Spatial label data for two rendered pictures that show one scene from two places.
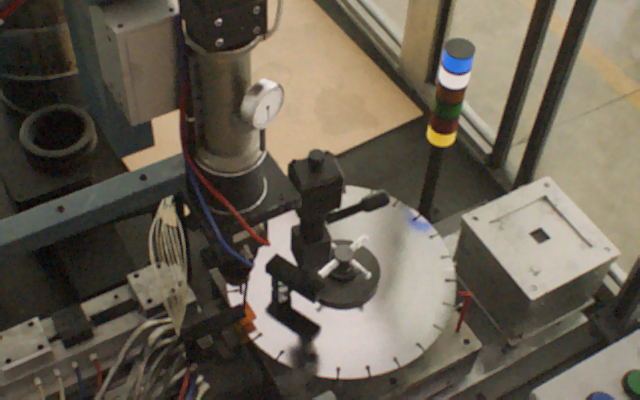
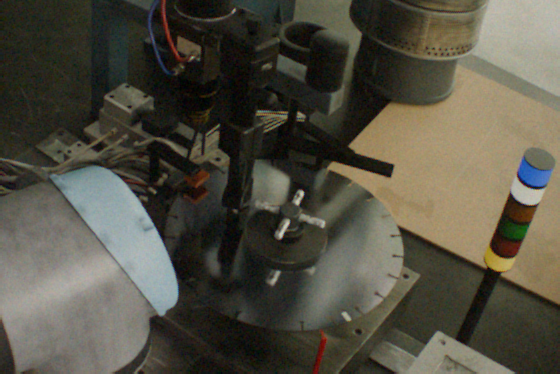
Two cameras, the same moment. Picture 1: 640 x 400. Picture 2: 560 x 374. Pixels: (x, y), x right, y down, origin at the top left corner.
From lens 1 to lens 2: 86 cm
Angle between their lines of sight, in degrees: 45
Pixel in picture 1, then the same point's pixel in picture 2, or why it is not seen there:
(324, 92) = (536, 233)
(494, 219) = (453, 358)
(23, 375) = (111, 116)
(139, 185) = not seen: hidden behind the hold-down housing
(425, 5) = not seen: outside the picture
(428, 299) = (297, 309)
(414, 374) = (240, 359)
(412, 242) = (359, 281)
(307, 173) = (241, 30)
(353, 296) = (261, 247)
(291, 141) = (466, 228)
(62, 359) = (132, 130)
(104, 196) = not seen: hidden behind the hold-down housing
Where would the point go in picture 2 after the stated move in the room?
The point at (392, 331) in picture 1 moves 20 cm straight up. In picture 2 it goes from (242, 289) to (257, 170)
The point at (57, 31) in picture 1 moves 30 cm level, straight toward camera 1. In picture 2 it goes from (388, 2) to (280, 44)
